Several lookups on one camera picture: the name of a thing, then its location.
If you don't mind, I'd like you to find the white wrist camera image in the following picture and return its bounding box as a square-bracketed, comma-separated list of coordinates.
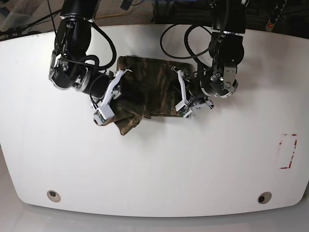
[171, 66, 214, 118]
[93, 69, 132, 126]

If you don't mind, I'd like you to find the left table cable grommet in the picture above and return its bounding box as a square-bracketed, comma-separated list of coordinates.
[47, 190, 61, 203]

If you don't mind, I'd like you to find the black power strip red switch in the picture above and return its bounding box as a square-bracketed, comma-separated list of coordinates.
[265, 0, 287, 32]

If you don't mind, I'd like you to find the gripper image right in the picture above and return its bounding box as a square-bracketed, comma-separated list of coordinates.
[184, 71, 212, 102]

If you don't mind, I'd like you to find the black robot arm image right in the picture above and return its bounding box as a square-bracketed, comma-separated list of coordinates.
[184, 0, 246, 102]

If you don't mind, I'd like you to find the black tripod on floor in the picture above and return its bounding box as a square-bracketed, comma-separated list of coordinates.
[0, 9, 61, 42]

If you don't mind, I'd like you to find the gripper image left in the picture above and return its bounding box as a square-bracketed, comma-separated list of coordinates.
[82, 71, 115, 99]

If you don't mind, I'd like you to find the red tape rectangle marking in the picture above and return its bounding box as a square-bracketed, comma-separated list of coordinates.
[277, 133, 298, 170]

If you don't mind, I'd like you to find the right table cable grommet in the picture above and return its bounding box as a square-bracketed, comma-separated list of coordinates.
[257, 192, 272, 204]

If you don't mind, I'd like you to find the camouflage T-shirt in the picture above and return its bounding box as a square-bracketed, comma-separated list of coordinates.
[103, 56, 194, 135]

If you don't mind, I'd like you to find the table cable grommet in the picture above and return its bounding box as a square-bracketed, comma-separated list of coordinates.
[257, 192, 272, 204]
[47, 190, 61, 203]

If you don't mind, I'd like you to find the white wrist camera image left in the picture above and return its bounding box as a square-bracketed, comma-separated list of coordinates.
[93, 69, 132, 126]

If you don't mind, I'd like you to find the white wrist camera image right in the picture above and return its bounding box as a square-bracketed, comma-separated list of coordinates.
[171, 66, 214, 118]

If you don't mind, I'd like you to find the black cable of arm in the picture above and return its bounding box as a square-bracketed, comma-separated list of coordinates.
[90, 23, 117, 72]
[160, 0, 230, 73]

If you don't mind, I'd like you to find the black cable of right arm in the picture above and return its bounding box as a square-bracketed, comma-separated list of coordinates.
[90, 23, 117, 72]

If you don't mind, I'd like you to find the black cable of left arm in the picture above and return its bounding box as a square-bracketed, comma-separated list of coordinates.
[160, 0, 230, 73]

